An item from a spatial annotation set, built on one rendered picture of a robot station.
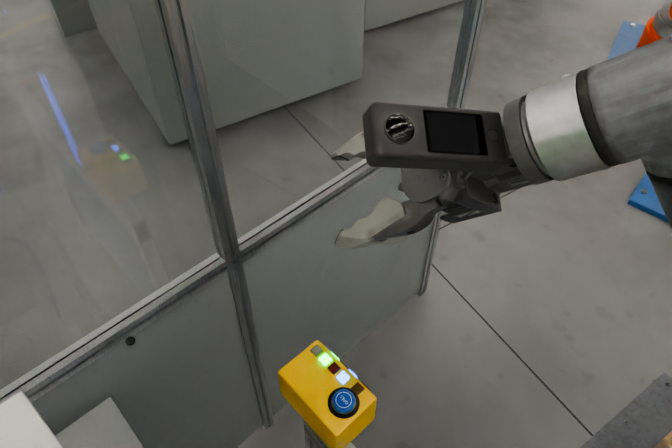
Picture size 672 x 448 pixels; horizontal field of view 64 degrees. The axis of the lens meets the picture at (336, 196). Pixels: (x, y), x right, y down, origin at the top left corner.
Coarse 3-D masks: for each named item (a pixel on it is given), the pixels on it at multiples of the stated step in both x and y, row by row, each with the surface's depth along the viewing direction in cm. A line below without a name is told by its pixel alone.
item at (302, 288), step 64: (384, 192) 162; (256, 256) 133; (320, 256) 155; (384, 256) 187; (192, 320) 128; (256, 320) 149; (320, 320) 179; (64, 384) 109; (128, 384) 124; (192, 384) 144
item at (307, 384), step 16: (304, 352) 100; (288, 368) 98; (304, 368) 98; (320, 368) 98; (288, 384) 96; (304, 384) 96; (320, 384) 96; (336, 384) 96; (352, 384) 96; (288, 400) 102; (304, 400) 94; (320, 400) 94; (368, 400) 94; (304, 416) 98; (320, 416) 92; (336, 416) 92; (352, 416) 92; (368, 416) 96; (320, 432) 95; (336, 432) 90; (352, 432) 94
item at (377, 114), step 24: (384, 120) 40; (408, 120) 40; (432, 120) 41; (456, 120) 42; (480, 120) 43; (384, 144) 39; (408, 144) 40; (432, 144) 41; (456, 144) 41; (480, 144) 42; (504, 144) 43; (432, 168) 42; (456, 168) 43; (480, 168) 43
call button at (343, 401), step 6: (342, 390) 94; (348, 390) 94; (336, 396) 93; (342, 396) 93; (348, 396) 93; (336, 402) 92; (342, 402) 92; (348, 402) 92; (354, 402) 92; (336, 408) 92; (342, 408) 92; (348, 408) 92
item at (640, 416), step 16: (656, 384) 103; (640, 400) 101; (656, 400) 101; (624, 416) 99; (640, 416) 99; (656, 416) 99; (608, 432) 97; (624, 432) 97; (640, 432) 97; (656, 432) 97
